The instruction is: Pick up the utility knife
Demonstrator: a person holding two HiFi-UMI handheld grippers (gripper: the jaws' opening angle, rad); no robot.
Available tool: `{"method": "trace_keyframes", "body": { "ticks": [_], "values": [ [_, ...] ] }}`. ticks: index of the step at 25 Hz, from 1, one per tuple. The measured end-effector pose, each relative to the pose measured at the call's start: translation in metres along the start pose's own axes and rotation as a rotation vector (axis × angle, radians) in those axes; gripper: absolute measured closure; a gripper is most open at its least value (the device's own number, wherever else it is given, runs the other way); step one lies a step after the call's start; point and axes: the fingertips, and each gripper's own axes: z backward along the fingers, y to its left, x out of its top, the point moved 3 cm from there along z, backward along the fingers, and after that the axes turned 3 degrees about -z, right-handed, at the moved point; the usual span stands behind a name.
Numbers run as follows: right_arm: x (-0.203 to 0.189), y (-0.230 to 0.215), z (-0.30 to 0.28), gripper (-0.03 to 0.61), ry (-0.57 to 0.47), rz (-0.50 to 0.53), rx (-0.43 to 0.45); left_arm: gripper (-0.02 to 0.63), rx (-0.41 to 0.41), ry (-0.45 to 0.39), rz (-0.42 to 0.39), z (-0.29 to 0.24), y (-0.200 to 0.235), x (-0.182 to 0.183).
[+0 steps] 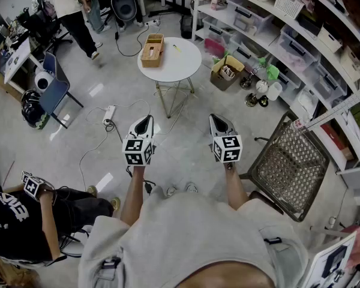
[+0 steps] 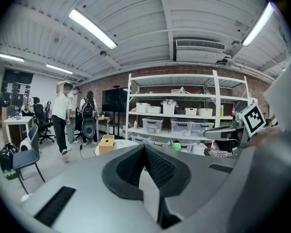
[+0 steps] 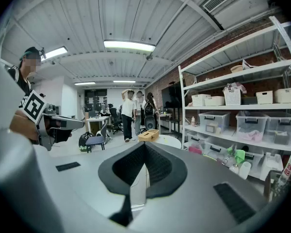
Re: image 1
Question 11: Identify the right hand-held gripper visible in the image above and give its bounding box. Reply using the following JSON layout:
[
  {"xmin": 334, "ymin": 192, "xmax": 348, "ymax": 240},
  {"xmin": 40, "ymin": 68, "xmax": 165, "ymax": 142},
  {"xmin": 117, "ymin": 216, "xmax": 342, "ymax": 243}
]
[{"xmin": 209, "ymin": 114, "xmax": 243, "ymax": 164}]

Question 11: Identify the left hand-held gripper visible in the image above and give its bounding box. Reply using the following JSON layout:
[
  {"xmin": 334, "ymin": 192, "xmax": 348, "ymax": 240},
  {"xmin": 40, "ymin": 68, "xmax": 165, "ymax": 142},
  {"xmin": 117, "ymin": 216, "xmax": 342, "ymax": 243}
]
[{"xmin": 122, "ymin": 115, "xmax": 156, "ymax": 167}]

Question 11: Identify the person's left forearm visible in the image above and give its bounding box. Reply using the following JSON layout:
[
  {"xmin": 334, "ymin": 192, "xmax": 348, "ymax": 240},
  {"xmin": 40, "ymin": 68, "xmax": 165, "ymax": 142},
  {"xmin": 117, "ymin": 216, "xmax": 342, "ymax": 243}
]
[{"xmin": 119, "ymin": 164, "xmax": 147, "ymax": 225}]

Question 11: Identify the person's right forearm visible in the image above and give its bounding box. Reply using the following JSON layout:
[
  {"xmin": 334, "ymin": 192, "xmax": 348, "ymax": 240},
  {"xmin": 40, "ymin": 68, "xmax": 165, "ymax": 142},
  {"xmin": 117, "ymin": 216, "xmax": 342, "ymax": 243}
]
[{"xmin": 226, "ymin": 161, "xmax": 250, "ymax": 212}]

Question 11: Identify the brass metal ornament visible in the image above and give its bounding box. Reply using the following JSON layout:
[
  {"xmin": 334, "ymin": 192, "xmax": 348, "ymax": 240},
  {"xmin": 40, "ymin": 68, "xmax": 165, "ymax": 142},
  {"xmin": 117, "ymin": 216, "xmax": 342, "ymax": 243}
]
[{"xmin": 244, "ymin": 93, "xmax": 259, "ymax": 107}]

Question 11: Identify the cardboard box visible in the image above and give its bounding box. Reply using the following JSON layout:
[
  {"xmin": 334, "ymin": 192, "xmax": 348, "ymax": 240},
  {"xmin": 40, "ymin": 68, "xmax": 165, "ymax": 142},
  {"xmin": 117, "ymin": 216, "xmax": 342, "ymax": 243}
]
[{"xmin": 210, "ymin": 55, "xmax": 246, "ymax": 91}]

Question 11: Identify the clear plastic cup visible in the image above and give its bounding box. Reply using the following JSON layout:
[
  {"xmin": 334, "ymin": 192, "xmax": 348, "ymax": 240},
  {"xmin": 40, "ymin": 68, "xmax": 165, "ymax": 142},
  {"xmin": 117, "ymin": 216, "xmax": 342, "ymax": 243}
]
[{"xmin": 266, "ymin": 82, "xmax": 283, "ymax": 101}]

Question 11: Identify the metal mesh chair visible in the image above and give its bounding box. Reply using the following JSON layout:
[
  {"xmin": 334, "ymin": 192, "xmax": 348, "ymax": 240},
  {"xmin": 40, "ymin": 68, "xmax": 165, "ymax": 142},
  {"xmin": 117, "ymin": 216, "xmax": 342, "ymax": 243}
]
[{"xmin": 239, "ymin": 111, "xmax": 331, "ymax": 223}]

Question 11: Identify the plastic water bottle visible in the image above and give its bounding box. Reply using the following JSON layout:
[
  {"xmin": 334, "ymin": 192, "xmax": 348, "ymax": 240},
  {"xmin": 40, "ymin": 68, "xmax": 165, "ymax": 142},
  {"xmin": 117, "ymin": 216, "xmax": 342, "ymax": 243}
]
[{"xmin": 292, "ymin": 117, "xmax": 310, "ymax": 131}]

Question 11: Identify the round white table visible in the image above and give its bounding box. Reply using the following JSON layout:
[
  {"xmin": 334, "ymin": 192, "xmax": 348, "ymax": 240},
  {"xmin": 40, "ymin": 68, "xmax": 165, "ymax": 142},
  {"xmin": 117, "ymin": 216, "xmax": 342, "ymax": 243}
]
[{"xmin": 137, "ymin": 37, "xmax": 202, "ymax": 119}]

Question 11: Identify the wicker basket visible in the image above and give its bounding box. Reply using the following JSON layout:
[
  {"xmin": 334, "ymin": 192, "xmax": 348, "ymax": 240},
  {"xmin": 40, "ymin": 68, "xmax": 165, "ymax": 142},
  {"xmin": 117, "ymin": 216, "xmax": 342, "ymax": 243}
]
[{"xmin": 140, "ymin": 34, "xmax": 165, "ymax": 68}]

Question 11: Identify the blue chair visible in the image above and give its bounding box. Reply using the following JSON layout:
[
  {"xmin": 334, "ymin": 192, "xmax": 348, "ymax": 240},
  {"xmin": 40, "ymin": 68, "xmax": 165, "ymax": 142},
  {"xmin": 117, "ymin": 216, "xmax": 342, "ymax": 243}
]
[{"xmin": 38, "ymin": 51, "xmax": 85, "ymax": 130}]

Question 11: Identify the clear storage bin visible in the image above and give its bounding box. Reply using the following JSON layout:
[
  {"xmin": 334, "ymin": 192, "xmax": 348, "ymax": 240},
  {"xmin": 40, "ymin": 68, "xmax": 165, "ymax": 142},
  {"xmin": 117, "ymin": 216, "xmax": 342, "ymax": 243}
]
[
  {"xmin": 227, "ymin": 0, "xmax": 274, "ymax": 35},
  {"xmin": 202, "ymin": 16, "xmax": 232, "ymax": 44},
  {"xmin": 280, "ymin": 24, "xmax": 316, "ymax": 74}
]

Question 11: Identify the white round appliance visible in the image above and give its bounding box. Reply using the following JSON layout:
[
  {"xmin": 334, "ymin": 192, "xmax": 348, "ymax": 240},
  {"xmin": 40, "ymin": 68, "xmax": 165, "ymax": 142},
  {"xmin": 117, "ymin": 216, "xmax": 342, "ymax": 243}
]
[{"xmin": 34, "ymin": 70, "xmax": 55, "ymax": 94}]

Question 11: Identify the person's grey hoodie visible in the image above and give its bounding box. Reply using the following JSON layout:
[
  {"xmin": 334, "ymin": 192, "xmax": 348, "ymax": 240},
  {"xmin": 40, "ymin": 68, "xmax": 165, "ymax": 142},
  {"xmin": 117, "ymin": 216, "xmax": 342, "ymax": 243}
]
[{"xmin": 77, "ymin": 187, "xmax": 310, "ymax": 288}]

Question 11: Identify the black waste bin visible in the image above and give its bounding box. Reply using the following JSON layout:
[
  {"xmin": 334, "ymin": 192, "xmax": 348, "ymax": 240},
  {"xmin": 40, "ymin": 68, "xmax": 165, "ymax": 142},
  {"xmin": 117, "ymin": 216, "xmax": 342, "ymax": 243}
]
[{"xmin": 179, "ymin": 14, "xmax": 194, "ymax": 39}]

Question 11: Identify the black helmet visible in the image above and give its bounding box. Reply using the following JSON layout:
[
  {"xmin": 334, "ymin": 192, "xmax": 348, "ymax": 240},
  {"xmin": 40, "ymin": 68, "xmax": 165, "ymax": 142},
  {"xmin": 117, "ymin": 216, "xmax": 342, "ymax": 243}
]
[{"xmin": 20, "ymin": 89, "xmax": 50, "ymax": 130}]

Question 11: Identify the perforated metal bar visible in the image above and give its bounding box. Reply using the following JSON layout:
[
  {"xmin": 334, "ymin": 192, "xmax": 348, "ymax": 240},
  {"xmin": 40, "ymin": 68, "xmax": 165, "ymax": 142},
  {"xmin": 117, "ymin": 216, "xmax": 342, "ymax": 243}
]
[{"xmin": 305, "ymin": 87, "xmax": 360, "ymax": 128}]

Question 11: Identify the white shelving unit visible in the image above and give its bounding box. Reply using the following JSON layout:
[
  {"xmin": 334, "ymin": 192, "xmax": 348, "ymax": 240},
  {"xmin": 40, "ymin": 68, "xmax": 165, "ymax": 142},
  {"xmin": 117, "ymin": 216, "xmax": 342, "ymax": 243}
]
[{"xmin": 191, "ymin": 0, "xmax": 360, "ymax": 197}]

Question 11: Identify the black pod carrier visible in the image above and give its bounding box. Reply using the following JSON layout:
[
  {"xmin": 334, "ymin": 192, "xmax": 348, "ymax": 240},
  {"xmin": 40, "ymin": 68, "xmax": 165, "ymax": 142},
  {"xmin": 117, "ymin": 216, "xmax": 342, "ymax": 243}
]
[{"xmin": 110, "ymin": 0, "xmax": 139, "ymax": 22}]

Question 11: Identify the white desk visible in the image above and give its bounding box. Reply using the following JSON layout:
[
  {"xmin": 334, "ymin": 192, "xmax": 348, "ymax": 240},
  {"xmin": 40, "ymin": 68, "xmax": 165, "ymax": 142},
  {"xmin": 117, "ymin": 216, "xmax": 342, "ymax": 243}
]
[{"xmin": 2, "ymin": 36, "xmax": 46, "ymax": 85}]

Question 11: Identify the white lattice basket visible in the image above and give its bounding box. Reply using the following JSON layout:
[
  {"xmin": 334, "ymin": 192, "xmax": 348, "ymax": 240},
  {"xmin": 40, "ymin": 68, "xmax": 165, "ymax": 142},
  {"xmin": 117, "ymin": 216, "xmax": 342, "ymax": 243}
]
[{"xmin": 274, "ymin": 0, "xmax": 306, "ymax": 19}]

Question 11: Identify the black office chair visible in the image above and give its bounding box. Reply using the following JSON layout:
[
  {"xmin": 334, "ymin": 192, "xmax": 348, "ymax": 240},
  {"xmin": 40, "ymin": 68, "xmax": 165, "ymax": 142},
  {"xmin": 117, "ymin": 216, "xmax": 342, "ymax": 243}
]
[{"xmin": 23, "ymin": 7, "xmax": 74, "ymax": 55}]

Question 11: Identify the white clipboard paper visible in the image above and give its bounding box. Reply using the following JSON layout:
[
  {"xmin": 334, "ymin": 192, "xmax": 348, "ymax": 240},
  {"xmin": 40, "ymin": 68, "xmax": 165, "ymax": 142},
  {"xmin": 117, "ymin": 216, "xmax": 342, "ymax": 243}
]
[{"xmin": 305, "ymin": 231, "xmax": 358, "ymax": 288}]

